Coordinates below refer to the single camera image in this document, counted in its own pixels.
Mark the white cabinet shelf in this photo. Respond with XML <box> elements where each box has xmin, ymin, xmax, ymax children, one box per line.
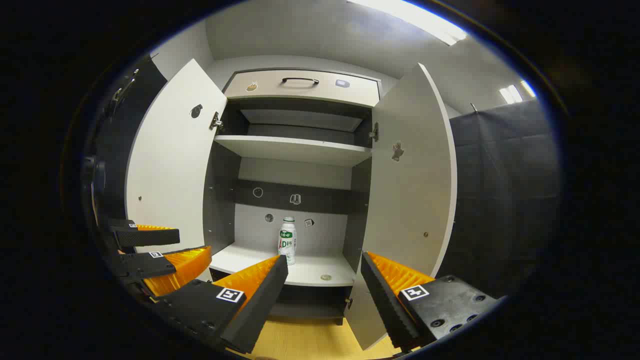
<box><xmin>214</xmin><ymin>135</ymin><xmax>373</xmax><ymax>167</ymax></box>

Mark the white cabinet drawer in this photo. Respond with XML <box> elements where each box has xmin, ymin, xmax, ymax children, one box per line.
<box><xmin>223</xmin><ymin>69</ymin><xmax>382</xmax><ymax>108</ymax></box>

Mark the white cabinet door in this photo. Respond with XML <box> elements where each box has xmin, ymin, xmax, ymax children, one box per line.
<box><xmin>344</xmin><ymin>62</ymin><xmax>458</xmax><ymax>351</ymax></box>
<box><xmin>125</xmin><ymin>58</ymin><xmax>228</xmax><ymax>283</ymax></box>

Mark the black backdrop cloth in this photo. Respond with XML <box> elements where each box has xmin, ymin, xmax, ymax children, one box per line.
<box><xmin>440</xmin><ymin>99</ymin><xmax>562</xmax><ymax>301</ymax></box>
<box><xmin>95</xmin><ymin>54</ymin><xmax>168</xmax><ymax>226</ymax></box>

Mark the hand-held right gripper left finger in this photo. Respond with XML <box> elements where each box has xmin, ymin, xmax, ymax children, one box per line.
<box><xmin>152</xmin><ymin>255</ymin><xmax>289</xmax><ymax>355</ymax></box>

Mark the white bottle green label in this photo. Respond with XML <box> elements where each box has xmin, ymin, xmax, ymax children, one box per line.
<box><xmin>278</xmin><ymin>216</ymin><xmax>297</xmax><ymax>266</ymax></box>

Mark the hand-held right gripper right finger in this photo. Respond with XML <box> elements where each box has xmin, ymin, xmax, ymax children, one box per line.
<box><xmin>361</xmin><ymin>251</ymin><xmax>501</xmax><ymax>351</ymax></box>

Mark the small ceiling light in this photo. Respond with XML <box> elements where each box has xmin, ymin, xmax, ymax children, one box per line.
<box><xmin>499</xmin><ymin>85</ymin><xmax>523</xmax><ymax>105</ymax></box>

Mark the white cabinet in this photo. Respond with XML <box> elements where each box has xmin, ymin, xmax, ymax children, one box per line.
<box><xmin>202</xmin><ymin>67</ymin><xmax>383</xmax><ymax>326</ymax></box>

